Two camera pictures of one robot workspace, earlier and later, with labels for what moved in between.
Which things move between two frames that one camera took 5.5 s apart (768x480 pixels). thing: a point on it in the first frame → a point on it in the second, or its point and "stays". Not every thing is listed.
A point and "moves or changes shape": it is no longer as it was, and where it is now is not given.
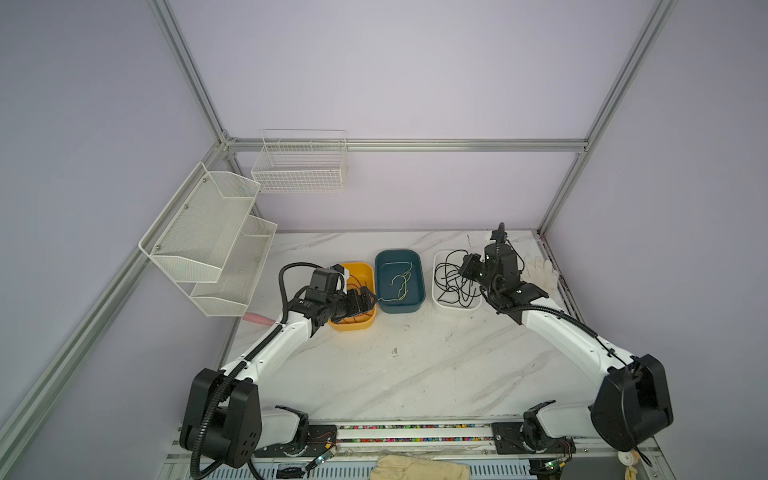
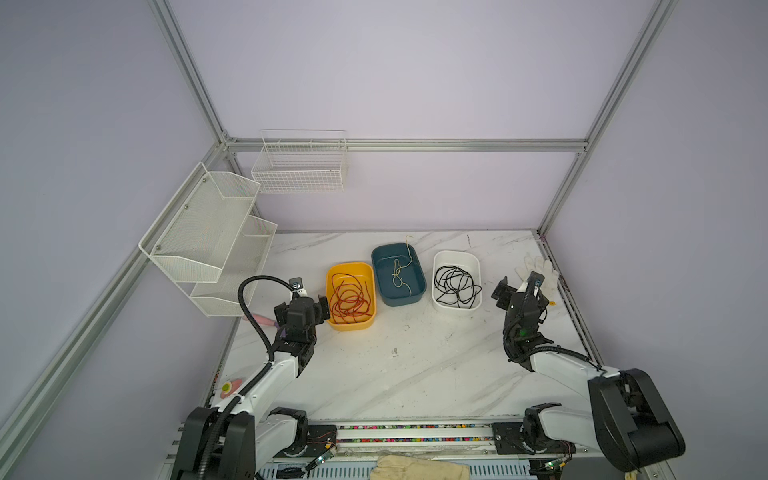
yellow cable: (403, 290) → (395, 266)
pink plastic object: (259, 318) stays
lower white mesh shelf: (232, 292) stays
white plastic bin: (450, 290) stays
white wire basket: (301, 161) stays
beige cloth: (401, 467) stays
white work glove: (540, 274) stays
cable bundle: (455, 287) moves or changes shape
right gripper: (469, 261) → (503, 292)
